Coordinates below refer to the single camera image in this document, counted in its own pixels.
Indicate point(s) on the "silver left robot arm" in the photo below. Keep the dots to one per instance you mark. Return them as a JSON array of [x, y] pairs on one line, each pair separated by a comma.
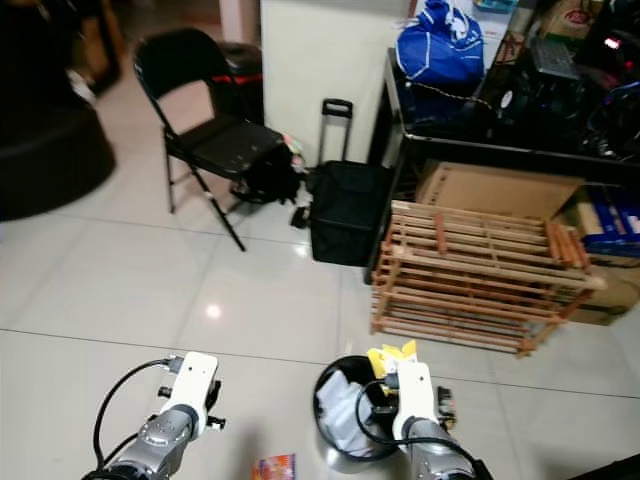
[[160, 445]]

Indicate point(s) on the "black round rubbish bin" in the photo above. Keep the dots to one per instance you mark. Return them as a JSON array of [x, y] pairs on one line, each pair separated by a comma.
[[345, 375]]

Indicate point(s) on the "black bin with red band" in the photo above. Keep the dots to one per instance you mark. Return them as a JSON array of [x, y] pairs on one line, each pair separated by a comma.
[[240, 60]]

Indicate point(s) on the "white paper box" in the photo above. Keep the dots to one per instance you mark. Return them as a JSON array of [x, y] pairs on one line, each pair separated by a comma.
[[340, 410]]

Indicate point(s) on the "red snack packet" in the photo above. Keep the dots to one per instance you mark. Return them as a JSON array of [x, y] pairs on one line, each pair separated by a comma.
[[275, 468]]

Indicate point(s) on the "wooden slatted rack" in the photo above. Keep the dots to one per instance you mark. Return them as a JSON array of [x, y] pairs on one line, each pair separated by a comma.
[[470, 245]]

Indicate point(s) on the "black trolley bag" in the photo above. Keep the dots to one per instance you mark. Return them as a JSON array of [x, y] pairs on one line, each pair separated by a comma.
[[345, 210]]

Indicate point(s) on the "plain brown cardboard box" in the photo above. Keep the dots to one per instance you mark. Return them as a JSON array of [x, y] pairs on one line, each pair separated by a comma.
[[500, 188]]

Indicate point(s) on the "black backpack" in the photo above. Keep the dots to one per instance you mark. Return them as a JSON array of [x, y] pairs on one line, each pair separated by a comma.
[[270, 180]]

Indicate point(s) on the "printed brown cardboard box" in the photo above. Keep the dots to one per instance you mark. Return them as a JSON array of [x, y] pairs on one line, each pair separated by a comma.
[[615, 295]]

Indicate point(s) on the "pink white plush charm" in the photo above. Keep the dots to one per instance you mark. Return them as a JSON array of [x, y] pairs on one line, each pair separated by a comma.
[[294, 150]]

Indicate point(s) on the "black desk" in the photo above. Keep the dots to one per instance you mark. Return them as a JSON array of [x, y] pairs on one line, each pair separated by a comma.
[[490, 152]]

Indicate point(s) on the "blue printed carton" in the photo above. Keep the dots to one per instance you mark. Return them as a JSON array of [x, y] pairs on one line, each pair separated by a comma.
[[615, 220]]

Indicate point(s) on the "black folding chair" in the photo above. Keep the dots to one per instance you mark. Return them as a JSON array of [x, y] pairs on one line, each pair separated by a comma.
[[225, 145]]

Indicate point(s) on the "black round ottoman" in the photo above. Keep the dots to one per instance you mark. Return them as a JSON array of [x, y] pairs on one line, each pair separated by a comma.
[[50, 165]]

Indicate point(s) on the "blue plastic bag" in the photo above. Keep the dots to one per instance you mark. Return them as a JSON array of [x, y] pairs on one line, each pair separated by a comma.
[[440, 50]]

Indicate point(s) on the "black keyboard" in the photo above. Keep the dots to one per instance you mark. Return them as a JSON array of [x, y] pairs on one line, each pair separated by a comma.
[[555, 58]]

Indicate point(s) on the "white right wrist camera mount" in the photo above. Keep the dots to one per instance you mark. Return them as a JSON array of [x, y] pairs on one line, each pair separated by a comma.
[[415, 395]]

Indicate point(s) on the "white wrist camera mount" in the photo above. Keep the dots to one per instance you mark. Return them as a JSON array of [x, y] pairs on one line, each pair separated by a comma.
[[415, 395], [195, 385]]

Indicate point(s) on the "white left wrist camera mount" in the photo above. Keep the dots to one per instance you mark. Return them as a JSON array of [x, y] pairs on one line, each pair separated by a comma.
[[195, 385]]

